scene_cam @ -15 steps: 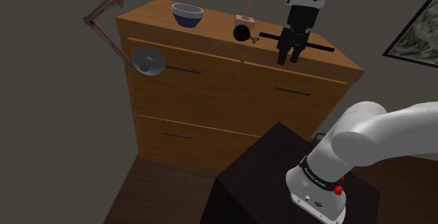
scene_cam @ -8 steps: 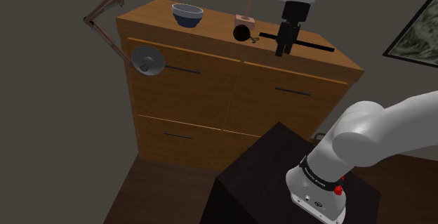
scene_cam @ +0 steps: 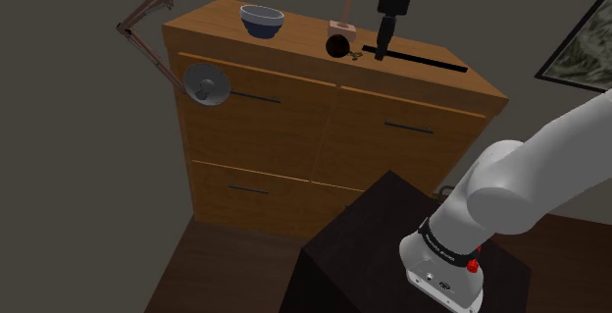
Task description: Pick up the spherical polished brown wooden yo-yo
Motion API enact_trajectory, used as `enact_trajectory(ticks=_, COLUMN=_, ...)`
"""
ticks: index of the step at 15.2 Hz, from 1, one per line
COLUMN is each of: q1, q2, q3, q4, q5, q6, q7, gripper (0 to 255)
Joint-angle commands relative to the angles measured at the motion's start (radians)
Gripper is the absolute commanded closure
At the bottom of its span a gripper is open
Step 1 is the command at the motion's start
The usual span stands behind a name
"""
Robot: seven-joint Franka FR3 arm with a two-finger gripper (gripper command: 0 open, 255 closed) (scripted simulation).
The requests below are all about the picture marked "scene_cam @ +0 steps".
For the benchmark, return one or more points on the black framed wall picture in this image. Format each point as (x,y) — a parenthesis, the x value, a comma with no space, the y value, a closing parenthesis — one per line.
(585,49)

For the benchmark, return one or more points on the brown jointed lamp grey head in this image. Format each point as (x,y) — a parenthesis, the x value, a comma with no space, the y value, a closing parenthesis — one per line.
(206,85)

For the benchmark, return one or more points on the dark robot stand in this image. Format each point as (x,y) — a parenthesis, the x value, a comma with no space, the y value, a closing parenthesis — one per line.
(363,254)

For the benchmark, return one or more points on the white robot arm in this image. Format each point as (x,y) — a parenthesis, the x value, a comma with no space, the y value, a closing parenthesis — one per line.
(507,192)

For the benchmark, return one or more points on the long black flat bar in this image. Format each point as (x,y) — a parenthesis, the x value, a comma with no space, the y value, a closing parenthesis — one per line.
(420,60)

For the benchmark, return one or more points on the tan block with upright rod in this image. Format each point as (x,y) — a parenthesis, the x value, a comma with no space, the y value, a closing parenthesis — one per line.
(342,29)

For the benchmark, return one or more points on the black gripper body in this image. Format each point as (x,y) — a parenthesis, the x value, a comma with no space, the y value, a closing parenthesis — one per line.
(394,2)

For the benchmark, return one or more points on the blue and white bowl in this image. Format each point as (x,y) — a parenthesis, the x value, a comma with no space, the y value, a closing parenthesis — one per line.
(262,26)

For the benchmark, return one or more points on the wooden chest of drawers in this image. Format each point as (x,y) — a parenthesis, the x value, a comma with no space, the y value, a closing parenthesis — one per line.
(267,135)

